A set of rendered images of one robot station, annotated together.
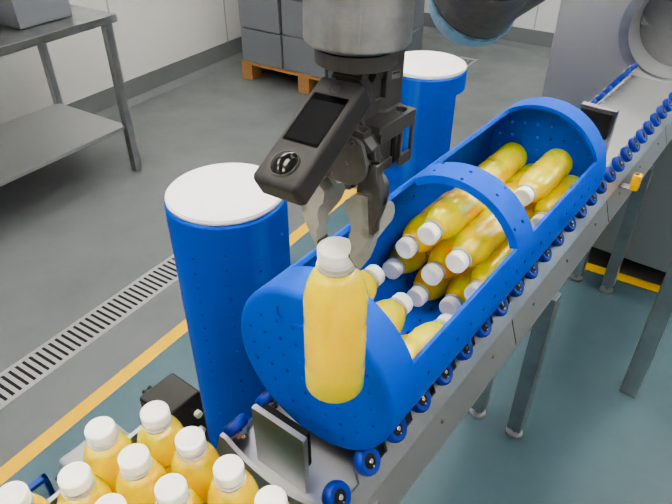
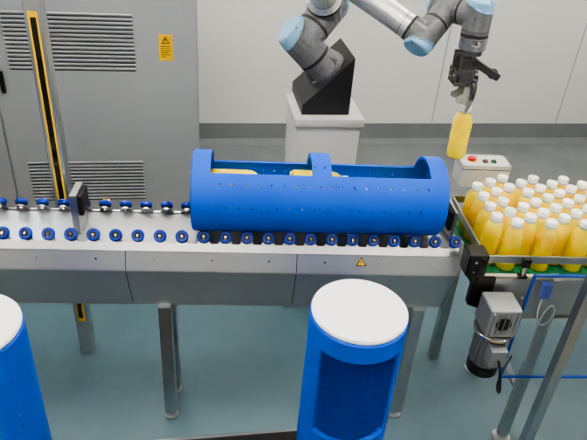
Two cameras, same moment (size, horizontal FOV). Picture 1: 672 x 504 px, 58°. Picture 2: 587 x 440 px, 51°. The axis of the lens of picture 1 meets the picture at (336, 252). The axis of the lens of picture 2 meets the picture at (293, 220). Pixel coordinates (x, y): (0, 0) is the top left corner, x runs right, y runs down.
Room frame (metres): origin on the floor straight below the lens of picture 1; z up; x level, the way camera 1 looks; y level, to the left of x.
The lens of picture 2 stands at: (2.31, 1.09, 2.17)
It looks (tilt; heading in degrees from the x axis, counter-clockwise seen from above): 33 degrees down; 227
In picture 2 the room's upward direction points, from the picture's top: 4 degrees clockwise
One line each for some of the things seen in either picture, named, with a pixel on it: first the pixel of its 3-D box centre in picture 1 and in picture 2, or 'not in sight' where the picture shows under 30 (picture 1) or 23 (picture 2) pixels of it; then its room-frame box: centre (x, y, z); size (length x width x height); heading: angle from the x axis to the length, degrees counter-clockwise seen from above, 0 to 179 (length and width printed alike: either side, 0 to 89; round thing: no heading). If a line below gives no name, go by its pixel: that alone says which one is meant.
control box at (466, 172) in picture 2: not in sight; (480, 170); (0.22, -0.03, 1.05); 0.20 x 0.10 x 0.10; 142
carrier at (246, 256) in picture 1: (242, 331); (342, 414); (1.24, 0.26, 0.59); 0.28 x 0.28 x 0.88
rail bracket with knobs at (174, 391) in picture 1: (175, 416); (473, 261); (0.65, 0.26, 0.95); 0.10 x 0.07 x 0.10; 52
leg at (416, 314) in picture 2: not in sight; (404, 363); (0.66, 0.09, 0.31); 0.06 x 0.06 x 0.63; 52
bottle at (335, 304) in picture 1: (335, 326); (459, 133); (0.49, 0.00, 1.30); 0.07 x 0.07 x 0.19
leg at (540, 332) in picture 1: (530, 369); (172, 339); (1.35, -0.62, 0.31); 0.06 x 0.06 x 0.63; 52
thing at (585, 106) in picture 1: (592, 132); (80, 208); (1.62, -0.74, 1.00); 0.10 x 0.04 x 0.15; 52
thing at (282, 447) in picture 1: (284, 446); (448, 220); (0.57, 0.08, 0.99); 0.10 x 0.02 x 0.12; 52
